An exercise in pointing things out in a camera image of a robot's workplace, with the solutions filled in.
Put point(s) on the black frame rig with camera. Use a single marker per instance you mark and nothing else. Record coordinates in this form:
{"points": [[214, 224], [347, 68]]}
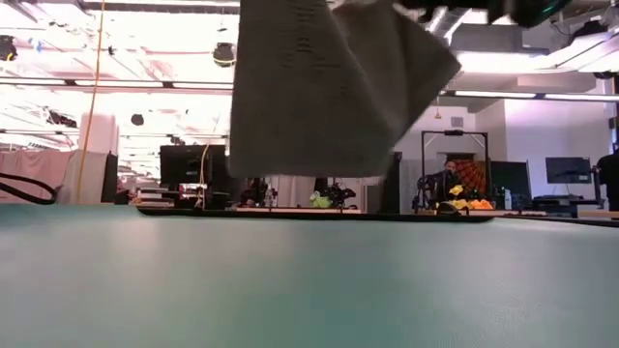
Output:
{"points": [[454, 132]]}

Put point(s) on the black ceiling dome sensor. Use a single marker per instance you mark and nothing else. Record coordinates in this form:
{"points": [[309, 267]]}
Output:
{"points": [[224, 54]]}

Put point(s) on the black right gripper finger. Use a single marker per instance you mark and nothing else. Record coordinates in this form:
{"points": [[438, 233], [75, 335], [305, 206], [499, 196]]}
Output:
{"points": [[435, 5]]}

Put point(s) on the small black ceiling dome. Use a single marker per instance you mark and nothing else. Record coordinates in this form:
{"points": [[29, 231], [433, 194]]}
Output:
{"points": [[137, 119]]}

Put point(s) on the long ceiling light strip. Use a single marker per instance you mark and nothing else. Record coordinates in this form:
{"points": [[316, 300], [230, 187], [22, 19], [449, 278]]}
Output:
{"points": [[121, 83]]}

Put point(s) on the yellow objects pile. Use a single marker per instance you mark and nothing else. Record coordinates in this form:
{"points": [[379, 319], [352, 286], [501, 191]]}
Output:
{"points": [[479, 204]]}

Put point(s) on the black monitor back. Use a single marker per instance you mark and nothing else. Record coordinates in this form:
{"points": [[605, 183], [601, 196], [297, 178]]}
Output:
{"points": [[191, 164]]}

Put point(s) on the orange patterned cloth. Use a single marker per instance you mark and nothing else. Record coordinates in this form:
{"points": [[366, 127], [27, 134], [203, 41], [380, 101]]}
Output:
{"points": [[476, 175]]}

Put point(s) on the large black screen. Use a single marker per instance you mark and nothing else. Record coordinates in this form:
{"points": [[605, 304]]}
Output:
{"points": [[510, 181]]}

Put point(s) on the green soft object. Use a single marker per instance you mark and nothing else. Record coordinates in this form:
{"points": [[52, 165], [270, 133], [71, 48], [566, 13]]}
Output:
{"points": [[320, 200]]}

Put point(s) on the pink curtain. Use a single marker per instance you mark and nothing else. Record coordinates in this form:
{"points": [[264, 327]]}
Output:
{"points": [[29, 169]]}

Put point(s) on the rectangular grey air duct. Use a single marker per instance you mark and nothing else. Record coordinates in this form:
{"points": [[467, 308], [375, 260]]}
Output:
{"points": [[503, 38]]}

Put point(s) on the wall-mounted dark monitor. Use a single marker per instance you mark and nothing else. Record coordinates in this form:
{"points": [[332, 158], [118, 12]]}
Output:
{"points": [[568, 170]]}

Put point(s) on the black metal table frame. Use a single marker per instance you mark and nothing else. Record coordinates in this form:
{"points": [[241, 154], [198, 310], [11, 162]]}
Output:
{"points": [[314, 216]]}

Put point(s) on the grey towel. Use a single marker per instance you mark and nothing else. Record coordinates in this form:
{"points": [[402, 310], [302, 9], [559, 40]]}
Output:
{"points": [[314, 96]]}

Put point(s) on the white curtain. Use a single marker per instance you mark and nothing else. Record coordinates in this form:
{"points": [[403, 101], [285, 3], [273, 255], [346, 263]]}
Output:
{"points": [[89, 174]]}

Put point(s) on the white bottle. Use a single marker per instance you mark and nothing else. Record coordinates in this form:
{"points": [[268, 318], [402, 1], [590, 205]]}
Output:
{"points": [[508, 199]]}

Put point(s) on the small black robot arm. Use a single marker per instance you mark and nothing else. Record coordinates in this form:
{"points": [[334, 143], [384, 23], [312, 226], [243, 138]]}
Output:
{"points": [[341, 194]]}

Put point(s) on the person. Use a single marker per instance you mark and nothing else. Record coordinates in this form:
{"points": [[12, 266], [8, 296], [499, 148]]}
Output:
{"points": [[254, 192], [610, 181], [447, 181]]}

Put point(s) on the green table mat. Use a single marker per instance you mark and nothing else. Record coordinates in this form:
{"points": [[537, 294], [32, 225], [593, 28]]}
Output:
{"points": [[309, 280]]}

